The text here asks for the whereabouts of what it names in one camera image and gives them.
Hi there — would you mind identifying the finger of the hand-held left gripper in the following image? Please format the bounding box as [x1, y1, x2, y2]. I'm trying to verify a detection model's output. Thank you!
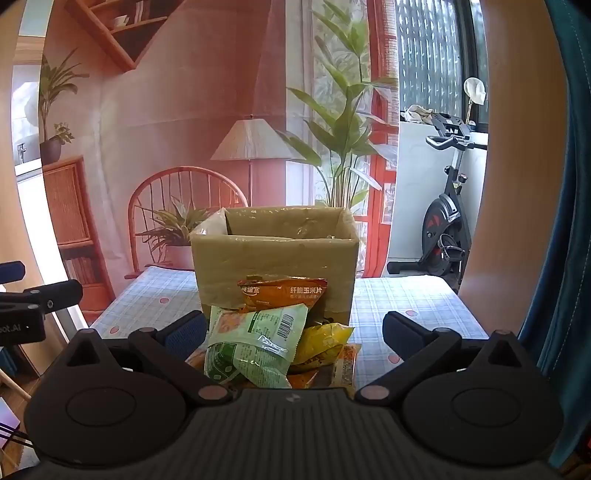
[0, 261, 26, 284]
[0, 279, 84, 315]

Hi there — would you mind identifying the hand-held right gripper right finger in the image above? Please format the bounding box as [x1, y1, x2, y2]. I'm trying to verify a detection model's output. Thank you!
[358, 310, 536, 409]

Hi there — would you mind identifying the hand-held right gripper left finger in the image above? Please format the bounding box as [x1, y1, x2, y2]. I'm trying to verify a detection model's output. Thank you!
[65, 310, 234, 409]

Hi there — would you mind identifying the clear packet with orange snack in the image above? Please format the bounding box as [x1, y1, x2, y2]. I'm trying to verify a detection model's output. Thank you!
[330, 342, 362, 398]

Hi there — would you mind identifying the green snack bag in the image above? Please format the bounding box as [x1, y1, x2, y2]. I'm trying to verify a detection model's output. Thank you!
[203, 305, 309, 389]

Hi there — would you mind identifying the orange snack bag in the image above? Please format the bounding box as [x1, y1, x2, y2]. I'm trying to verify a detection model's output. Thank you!
[237, 276, 329, 324]

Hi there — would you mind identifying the taped cardboard box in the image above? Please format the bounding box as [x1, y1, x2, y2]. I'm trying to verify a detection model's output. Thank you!
[188, 206, 362, 328]

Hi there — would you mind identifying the plaid tablecloth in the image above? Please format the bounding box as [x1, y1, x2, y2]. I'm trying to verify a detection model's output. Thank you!
[90, 265, 490, 388]

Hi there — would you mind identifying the yellow snack bag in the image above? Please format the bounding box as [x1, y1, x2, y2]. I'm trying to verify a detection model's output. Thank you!
[291, 323, 355, 367]

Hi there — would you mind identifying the small orange snack packet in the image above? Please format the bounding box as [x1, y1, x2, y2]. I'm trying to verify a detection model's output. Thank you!
[286, 369, 319, 389]

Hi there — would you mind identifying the black exercise bike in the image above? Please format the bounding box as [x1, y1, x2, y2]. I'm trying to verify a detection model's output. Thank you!
[387, 112, 489, 292]

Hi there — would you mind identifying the teal curtain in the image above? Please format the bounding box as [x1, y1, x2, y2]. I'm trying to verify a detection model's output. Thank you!
[517, 0, 591, 467]

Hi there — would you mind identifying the brown wooden board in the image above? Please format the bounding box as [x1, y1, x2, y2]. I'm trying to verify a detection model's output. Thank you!
[457, 0, 568, 337]

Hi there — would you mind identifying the white rag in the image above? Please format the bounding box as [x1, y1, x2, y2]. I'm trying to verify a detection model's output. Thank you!
[404, 105, 435, 125]

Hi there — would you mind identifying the white round lamp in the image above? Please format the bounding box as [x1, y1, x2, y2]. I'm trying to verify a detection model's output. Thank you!
[464, 78, 488, 123]

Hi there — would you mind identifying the dark framed window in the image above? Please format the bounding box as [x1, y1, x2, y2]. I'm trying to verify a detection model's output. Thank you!
[396, 0, 490, 134]

